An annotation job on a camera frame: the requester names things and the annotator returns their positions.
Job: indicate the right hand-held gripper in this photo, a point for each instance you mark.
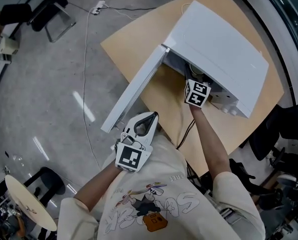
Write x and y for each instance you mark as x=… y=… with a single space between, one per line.
x=197 y=94

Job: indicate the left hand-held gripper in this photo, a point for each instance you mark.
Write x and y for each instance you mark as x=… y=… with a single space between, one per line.
x=130 y=156

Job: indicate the white microwave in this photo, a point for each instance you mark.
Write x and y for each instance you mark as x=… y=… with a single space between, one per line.
x=214 y=49

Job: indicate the person's left forearm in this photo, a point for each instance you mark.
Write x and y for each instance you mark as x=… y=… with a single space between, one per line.
x=98 y=186

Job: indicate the person's right forearm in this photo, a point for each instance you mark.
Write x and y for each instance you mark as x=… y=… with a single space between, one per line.
x=211 y=144

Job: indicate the person's cream printed t-shirt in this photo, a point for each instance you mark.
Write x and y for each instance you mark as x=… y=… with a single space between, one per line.
x=168 y=184

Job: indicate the black office chair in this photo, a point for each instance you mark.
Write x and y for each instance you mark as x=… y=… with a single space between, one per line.
x=264 y=186
x=289 y=129

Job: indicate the black round table base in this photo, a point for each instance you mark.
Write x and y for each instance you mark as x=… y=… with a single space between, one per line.
x=51 y=184

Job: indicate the white power strip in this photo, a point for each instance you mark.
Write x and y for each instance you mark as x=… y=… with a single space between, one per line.
x=98 y=7

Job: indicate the round wooden side table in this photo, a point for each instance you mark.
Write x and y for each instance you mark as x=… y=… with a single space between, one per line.
x=31 y=204

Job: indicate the black cantilever chair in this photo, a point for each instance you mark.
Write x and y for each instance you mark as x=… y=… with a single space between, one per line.
x=41 y=11

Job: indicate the small cream bin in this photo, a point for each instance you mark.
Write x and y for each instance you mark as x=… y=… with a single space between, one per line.
x=9 y=46

